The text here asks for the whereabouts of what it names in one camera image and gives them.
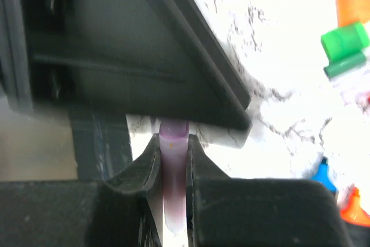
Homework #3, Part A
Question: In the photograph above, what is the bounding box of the purple capped highlighter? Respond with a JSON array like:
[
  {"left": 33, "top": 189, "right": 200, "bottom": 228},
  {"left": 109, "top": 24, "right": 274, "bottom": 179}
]
[{"left": 159, "top": 119, "right": 189, "bottom": 233}]

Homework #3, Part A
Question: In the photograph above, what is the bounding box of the orange capped black highlighter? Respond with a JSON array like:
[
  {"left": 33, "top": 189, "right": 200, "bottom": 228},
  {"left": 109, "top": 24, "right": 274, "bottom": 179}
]
[{"left": 339, "top": 185, "right": 370, "bottom": 247}]

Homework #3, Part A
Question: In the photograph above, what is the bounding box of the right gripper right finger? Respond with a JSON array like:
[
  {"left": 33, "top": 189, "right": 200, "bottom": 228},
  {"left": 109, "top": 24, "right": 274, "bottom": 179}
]
[{"left": 187, "top": 135, "right": 352, "bottom": 246}]

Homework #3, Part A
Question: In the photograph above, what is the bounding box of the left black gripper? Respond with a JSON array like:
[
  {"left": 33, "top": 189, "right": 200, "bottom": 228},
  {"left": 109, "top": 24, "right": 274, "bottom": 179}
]
[{"left": 1, "top": 0, "right": 34, "bottom": 113}]

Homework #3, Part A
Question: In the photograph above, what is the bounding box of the orange highlighter cap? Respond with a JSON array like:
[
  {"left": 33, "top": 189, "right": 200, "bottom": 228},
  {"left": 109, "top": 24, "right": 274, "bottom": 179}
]
[{"left": 336, "top": 0, "right": 370, "bottom": 27}]

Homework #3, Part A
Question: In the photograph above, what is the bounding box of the blue capped black highlighter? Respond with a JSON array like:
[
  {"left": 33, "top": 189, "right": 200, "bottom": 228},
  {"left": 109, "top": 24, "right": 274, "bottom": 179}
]
[{"left": 310, "top": 156, "right": 337, "bottom": 194}]

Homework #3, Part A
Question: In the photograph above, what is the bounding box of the green highlighter cap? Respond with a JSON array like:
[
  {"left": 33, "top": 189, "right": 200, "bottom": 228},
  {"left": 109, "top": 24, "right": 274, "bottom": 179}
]
[{"left": 320, "top": 21, "right": 369, "bottom": 62}]

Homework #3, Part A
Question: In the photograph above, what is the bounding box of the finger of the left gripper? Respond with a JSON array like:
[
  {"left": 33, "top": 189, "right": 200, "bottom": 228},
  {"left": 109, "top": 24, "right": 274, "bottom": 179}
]
[{"left": 22, "top": 0, "right": 251, "bottom": 131}]

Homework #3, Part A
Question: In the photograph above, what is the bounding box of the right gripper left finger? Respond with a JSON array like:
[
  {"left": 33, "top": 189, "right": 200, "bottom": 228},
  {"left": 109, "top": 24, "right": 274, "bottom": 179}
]
[{"left": 1, "top": 135, "right": 162, "bottom": 246}]

